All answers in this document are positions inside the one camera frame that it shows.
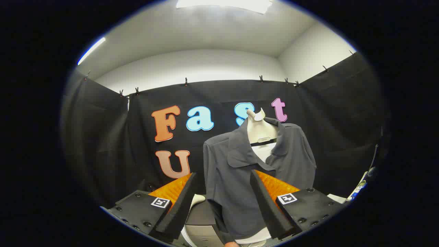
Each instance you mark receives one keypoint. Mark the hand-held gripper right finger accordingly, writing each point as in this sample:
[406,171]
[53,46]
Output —
[267,206]

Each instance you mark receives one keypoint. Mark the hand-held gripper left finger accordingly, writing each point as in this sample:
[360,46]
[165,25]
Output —
[180,206]

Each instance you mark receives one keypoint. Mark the white garment steamer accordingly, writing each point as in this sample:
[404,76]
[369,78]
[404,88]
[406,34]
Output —
[198,199]

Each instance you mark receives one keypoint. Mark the grey button shirt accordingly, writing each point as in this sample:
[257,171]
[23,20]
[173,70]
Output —
[233,192]

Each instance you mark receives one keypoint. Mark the grey drawer cabinet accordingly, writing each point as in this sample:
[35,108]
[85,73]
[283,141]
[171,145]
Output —
[202,214]

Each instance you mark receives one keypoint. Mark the white mannequin form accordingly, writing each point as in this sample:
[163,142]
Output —
[260,132]

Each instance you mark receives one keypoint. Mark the white device with blue screen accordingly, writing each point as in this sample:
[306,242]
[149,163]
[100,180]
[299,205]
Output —
[358,188]

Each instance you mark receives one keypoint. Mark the ceiling light panel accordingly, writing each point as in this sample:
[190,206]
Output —
[223,4]

